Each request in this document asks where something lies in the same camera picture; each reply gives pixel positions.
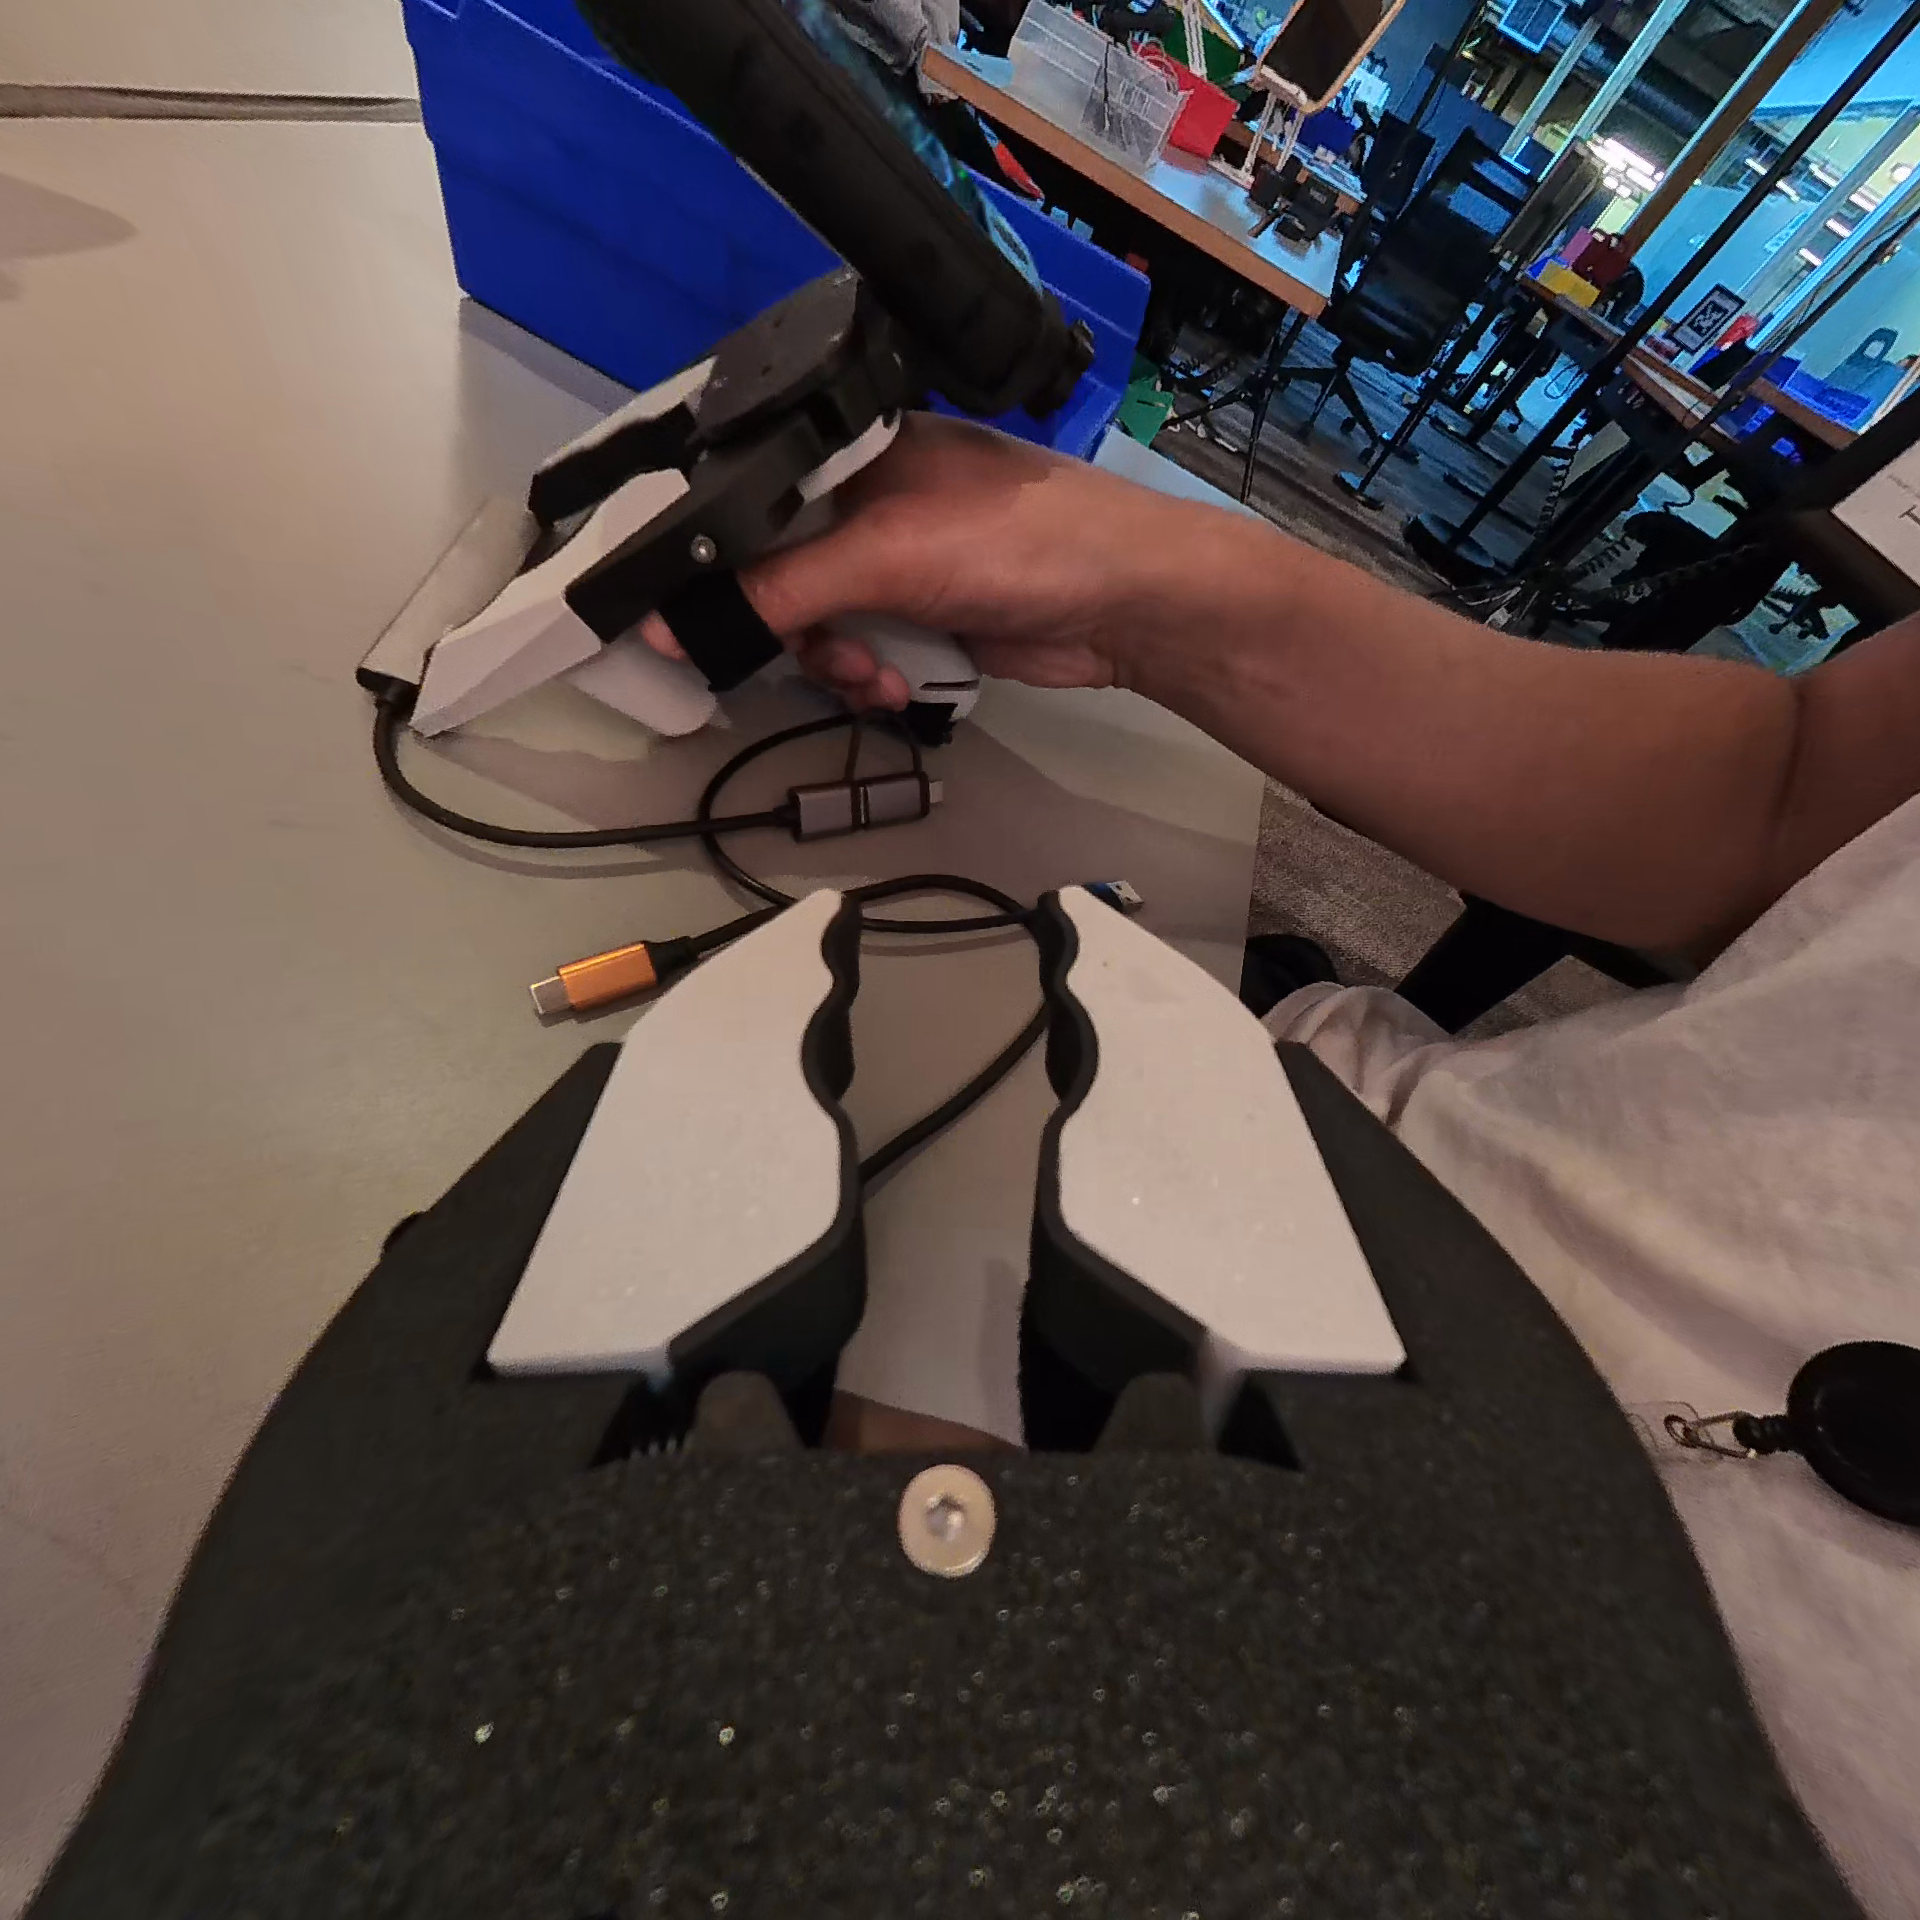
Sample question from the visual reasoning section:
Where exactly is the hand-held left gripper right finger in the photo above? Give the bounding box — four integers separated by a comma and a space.
1022, 885, 1411, 1449

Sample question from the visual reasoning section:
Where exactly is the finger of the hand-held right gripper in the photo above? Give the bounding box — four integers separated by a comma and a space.
406, 563, 725, 740
528, 357, 719, 528

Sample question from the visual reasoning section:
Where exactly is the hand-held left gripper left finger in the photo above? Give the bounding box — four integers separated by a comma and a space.
487, 887, 872, 1414

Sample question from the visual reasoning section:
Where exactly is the black USB cable grey plug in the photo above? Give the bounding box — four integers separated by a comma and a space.
357, 485, 950, 853

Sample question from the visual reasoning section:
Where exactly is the black cable with orange plugs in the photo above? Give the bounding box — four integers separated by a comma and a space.
528, 873, 1062, 1188

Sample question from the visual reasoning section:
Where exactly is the blue plastic bin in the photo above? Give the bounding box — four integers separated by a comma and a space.
399, 0, 1155, 460

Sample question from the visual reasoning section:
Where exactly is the person's right forearm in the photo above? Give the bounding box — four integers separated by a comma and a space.
1117, 503, 1920, 963

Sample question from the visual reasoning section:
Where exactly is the grey desk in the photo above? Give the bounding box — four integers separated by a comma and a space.
0, 0, 1268, 1892

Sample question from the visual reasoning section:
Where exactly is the person's right hand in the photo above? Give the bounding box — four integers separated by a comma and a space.
641, 409, 1202, 713

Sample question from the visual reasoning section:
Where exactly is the clear plastic container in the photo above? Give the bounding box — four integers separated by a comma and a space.
1008, 0, 1188, 160

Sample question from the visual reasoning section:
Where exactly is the cluttered wooden table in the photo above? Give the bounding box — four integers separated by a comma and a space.
917, 43, 1361, 321

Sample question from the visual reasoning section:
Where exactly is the person's white shirt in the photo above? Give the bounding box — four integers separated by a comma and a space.
1268, 795, 1920, 1920

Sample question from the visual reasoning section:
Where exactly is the black office chair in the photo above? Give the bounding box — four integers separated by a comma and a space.
1322, 112, 1552, 503

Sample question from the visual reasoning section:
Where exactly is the black badge reel lanyard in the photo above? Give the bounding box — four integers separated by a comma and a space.
1660, 1340, 1920, 1531

